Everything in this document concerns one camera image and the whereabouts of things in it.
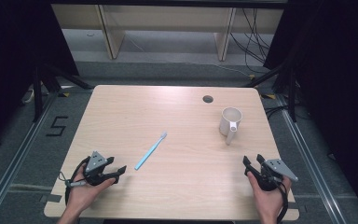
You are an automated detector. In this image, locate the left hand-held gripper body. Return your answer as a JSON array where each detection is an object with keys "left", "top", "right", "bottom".
[{"left": 82, "top": 150, "right": 119, "bottom": 187}]

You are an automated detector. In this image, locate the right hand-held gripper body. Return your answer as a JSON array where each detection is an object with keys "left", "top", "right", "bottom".
[{"left": 255, "top": 158, "right": 299, "bottom": 191}]

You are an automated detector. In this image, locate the light blue toothbrush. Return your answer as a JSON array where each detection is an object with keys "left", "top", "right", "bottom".
[{"left": 133, "top": 131, "right": 169, "bottom": 172}]

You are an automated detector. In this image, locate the white cup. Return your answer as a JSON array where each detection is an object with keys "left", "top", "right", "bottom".
[{"left": 218, "top": 106, "right": 243, "bottom": 147}]

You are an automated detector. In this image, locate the person's left hand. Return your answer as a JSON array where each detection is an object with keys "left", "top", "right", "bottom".
[{"left": 65, "top": 173, "right": 117, "bottom": 216}]

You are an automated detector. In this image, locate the person's right hand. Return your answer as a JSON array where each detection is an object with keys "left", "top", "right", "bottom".
[{"left": 246, "top": 171, "right": 293, "bottom": 218}]

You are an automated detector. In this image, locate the black metal stand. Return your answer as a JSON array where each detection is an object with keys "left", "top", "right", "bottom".
[
  {"left": 242, "top": 60, "right": 298, "bottom": 123},
  {"left": 32, "top": 63, "right": 95, "bottom": 123}
]

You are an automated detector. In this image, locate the dark curtain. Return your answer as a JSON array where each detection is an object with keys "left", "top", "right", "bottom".
[
  {"left": 262, "top": 0, "right": 358, "bottom": 222},
  {"left": 0, "top": 0, "right": 80, "bottom": 154}
]

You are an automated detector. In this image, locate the beige wooden furniture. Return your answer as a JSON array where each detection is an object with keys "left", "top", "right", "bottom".
[{"left": 50, "top": 3, "right": 285, "bottom": 62}]

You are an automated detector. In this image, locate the grey cable plug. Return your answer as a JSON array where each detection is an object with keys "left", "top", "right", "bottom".
[{"left": 59, "top": 171, "right": 88, "bottom": 188}]

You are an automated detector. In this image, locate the metal floor rail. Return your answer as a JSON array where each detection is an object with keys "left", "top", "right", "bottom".
[
  {"left": 0, "top": 91, "right": 59, "bottom": 224},
  {"left": 276, "top": 93, "right": 344, "bottom": 224}
]

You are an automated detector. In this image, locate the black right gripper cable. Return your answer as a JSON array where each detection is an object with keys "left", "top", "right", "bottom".
[{"left": 269, "top": 176, "right": 290, "bottom": 224}]

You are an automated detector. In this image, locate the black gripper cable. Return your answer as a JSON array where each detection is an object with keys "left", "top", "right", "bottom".
[
  {"left": 269, "top": 176, "right": 290, "bottom": 224},
  {"left": 63, "top": 156, "right": 91, "bottom": 207}
]

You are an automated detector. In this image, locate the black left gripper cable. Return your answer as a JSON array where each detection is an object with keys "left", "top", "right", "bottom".
[{"left": 63, "top": 156, "right": 91, "bottom": 207}]

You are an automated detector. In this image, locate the black floor cable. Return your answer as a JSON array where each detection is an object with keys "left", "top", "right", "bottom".
[{"left": 264, "top": 105, "right": 312, "bottom": 121}]

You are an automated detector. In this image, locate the bundle of black hanging cables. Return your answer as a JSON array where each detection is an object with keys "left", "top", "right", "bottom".
[{"left": 229, "top": 7, "right": 275, "bottom": 75}]

